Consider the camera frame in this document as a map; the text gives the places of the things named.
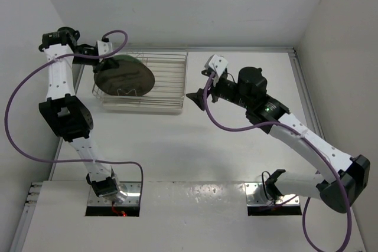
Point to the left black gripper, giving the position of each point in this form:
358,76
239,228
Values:
108,62

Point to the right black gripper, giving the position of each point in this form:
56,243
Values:
198,98

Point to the large teal flower plate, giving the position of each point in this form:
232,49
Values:
127,59

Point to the dark brown glazed plate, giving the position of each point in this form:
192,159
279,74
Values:
128,80

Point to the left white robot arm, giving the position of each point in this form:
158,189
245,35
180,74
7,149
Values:
67,116

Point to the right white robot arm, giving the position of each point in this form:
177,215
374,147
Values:
339,179

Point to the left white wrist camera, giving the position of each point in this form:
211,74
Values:
104,48

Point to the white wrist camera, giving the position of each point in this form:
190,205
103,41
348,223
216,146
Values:
104,48
217,64

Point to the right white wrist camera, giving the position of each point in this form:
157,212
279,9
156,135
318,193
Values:
217,64

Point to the metal wire dish rack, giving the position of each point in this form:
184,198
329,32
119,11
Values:
169,69

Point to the aluminium frame rail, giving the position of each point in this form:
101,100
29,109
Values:
310,113

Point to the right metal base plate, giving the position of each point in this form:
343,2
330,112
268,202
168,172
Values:
255,197

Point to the metal base plate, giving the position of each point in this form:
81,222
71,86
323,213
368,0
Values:
128,196
255,197

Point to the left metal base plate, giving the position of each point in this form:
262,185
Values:
128,196

